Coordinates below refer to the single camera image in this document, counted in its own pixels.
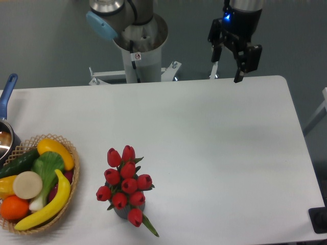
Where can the green cucumber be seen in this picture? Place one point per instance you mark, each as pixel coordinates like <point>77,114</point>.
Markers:
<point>20,164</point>

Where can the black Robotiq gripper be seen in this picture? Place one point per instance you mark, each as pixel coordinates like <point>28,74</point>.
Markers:
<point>239,26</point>

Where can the grey ribbed vase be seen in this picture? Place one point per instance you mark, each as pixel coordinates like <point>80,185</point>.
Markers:
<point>123,213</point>

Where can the white frame right edge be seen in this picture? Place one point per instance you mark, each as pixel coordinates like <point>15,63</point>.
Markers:
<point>316,117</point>

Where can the blue handled saucepan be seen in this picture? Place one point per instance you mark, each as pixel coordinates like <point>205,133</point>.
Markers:
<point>9,139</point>

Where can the yellow banana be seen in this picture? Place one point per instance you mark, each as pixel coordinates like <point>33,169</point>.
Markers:
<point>51,209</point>

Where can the red tulip bouquet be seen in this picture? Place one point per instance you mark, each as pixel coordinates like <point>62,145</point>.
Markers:
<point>123,185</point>

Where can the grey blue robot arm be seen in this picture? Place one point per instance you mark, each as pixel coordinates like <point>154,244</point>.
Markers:
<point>121,14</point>

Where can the beige round disc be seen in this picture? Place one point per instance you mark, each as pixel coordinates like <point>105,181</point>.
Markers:
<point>27,185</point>

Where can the orange fruit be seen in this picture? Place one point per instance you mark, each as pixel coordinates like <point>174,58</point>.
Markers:
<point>14,208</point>

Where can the woven wicker basket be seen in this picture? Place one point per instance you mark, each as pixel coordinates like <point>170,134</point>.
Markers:
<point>27,146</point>

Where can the black device table edge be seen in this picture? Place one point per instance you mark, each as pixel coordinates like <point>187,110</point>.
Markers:
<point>318,219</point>

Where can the yellow pepper left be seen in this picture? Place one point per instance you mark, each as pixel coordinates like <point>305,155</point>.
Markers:
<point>6,186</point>

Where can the yellow squash top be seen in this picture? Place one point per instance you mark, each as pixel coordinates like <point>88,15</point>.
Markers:
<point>51,145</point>

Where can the green bok choy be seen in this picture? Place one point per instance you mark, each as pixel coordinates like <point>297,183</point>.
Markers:
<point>45,166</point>

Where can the dark red vegetable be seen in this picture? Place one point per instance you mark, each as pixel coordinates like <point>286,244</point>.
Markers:
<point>69,175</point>

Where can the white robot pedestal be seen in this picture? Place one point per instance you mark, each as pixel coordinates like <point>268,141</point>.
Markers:
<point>141,50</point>

